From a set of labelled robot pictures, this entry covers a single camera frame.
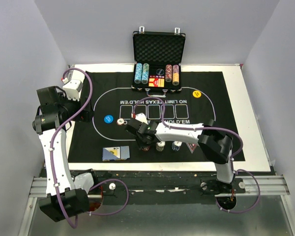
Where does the grey white chip stack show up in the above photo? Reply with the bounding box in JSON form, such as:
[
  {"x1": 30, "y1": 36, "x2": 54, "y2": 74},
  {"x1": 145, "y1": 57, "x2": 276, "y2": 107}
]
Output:
[{"x1": 155, "y1": 142, "x2": 166, "y2": 151}]

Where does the blue round blind button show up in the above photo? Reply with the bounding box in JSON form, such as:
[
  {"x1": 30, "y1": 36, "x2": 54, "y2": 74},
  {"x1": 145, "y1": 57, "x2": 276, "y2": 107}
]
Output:
[{"x1": 104, "y1": 115, "x2": 114, "y2": 124}]

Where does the triangular dealer button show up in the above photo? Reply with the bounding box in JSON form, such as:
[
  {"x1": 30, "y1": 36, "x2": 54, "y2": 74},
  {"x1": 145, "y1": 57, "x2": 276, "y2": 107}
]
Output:
[{"x1": 186, "y1": 143, "x2": 197, "y2": 153}]

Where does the yellow round blind button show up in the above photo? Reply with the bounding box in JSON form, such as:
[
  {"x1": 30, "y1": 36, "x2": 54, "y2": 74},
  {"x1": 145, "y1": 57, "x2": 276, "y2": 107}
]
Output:
[{"x1": 192, "y1": 90, "x2": 202, "y2": 98}]

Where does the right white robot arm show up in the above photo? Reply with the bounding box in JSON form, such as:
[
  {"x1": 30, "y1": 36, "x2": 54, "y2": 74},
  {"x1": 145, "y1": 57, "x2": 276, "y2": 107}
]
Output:
[{"x1": 125, "y1": 118, "x2": 235, "y2": 194}]

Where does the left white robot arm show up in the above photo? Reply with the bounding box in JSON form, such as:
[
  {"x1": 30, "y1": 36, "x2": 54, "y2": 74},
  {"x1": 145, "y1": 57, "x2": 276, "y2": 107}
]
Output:
[{"x1": 32, "y1": 86, "x2": 99, "y2": 222}]

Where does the blue white chip stack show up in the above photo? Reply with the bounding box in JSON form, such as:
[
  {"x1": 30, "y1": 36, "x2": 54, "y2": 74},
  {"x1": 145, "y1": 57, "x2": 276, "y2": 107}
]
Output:
[{"x1": 172, "y1": 141, "x2": 182, "y2": 151}]

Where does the red card deck in case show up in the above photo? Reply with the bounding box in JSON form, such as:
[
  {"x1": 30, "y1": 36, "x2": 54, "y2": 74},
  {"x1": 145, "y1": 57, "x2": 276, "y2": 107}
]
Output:
[{"x1": 148, "y1": 75, "x2": 165, "y2": 88}]

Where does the teal grey chip row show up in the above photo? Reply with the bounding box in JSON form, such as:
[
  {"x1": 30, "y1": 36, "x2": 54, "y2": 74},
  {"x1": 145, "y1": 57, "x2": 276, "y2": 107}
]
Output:
[{"x1": 141, "y1": 63, "x2": 149, "y2": 84}]

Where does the orange chip row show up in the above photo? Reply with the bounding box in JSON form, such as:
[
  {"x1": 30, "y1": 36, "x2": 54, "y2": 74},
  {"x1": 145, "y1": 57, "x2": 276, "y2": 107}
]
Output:
[{"x1": 172, "y1": 65, "x2": 180, "y2": 86}]

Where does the light blue chip row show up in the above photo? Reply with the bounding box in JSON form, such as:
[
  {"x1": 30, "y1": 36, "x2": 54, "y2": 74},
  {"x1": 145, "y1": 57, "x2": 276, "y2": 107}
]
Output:
[{"x1": 134, "y1": 63, "x2": 143, "y2": 84}]

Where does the red purple chip row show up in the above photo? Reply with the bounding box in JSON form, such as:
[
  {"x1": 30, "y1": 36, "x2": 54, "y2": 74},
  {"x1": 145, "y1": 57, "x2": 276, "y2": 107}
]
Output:
[{"x1": 165, "y1": 64, "x2": 173, "y2": 83}]

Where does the black poker table mat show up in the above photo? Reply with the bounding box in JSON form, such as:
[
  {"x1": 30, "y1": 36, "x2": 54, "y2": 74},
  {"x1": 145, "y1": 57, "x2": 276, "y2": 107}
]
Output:
[{"x1": 68, "y1": 72, "x2": 237, "y2": 163}]

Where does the black aluminium chip case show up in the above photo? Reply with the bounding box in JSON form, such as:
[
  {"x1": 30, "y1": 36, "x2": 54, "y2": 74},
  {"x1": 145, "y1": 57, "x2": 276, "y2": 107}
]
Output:
[{"x1": 131, "y1": 26, "x2": 186, "y2": 98}]

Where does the white table board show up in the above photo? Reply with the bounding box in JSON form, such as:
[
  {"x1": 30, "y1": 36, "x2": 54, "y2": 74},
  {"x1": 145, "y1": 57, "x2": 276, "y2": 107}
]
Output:
[{"x1": 69, "y1": 64, "x2": 270, "y2": 174}]

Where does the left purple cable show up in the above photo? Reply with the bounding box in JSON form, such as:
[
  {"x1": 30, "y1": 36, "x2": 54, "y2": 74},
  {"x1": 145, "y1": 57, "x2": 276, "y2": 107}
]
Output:
[{"x1": 50, "y1": 68, "x2": 130, "y2": 229}]

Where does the purple cable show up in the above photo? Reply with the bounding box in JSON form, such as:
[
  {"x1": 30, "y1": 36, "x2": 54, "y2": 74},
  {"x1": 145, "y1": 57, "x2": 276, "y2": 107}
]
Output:
[
  {"x1": 50, "y1": 68, "x2": 130, "y2": 229},
  {"x1": 132, "y1": 96, "x2": 261, "y2": 214}
]

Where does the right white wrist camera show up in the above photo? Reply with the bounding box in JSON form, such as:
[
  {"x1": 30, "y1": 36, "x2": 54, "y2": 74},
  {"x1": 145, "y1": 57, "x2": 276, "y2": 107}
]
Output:
[{"x1": 132, "y1": 113, "x2": 148, "y2": 124}]

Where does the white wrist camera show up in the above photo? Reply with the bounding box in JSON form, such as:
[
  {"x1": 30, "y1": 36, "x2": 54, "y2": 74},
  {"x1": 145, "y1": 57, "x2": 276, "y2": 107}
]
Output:
[
  {"x1": 132, "y1": 113, "x2": 148, "y2": 124},
  {"x1": 61, "y1": 68, "x2": 83, "y2": 101}
]

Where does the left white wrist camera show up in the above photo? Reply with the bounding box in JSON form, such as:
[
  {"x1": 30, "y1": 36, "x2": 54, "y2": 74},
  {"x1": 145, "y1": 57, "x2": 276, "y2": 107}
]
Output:
[{"x1": 61, "y1": 68, "x2": 83, "y2": 101}]

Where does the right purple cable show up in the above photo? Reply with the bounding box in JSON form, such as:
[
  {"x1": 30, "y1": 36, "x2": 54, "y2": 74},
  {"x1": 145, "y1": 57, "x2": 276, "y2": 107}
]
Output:
[{"x1": 132, "y1": 96, "x2": 261, "y2": 214}]

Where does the aluminium mounting rail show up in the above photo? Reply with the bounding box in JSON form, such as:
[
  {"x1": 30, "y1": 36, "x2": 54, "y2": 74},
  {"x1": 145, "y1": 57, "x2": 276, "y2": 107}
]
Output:
[{"x1": 29, "y1": 176, "x2": 290, "y2": 198}]

